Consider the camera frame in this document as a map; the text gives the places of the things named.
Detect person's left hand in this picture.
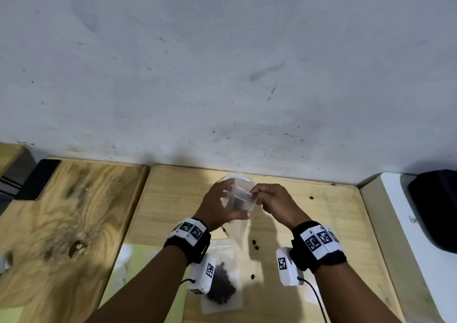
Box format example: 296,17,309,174
192,178,250,232

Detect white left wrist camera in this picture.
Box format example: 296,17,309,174
189,254,217,295

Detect yellow label backing sheet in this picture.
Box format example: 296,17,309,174
98,244,186,323

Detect black right wristband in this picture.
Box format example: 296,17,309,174
291,221,348,273

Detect black bag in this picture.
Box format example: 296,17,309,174
408,170,457,254

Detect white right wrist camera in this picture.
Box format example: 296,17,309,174
275,247,304,287

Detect white cabinet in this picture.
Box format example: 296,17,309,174
359,172,457,323

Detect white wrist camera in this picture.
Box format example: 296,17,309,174
275,247,304,287
189,254,217,295

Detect person's left forearm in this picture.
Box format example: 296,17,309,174
84,246,188,323

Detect black right camera cable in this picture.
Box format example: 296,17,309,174
297,278,328,323

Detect black wristband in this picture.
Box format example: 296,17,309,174
163,218,211,265
291,221,348,273

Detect person's right hand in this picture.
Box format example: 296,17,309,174
249,183,311,231

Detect dark seeds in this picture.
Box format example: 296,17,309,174
207,283,236,305
214,260,233,284

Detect yellow paper sheet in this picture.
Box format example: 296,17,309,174
0,306,26,323

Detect stack of clear plastic bags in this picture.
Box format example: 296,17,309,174
303,283,324,305

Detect person's right forearm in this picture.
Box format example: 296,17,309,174
314,262,404,323

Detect black left wristband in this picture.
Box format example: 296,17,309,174
163,218,211,265

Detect dark grey furniture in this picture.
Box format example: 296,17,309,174
0,144,36,212

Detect black flat phone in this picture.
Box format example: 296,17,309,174
16,159,61,201

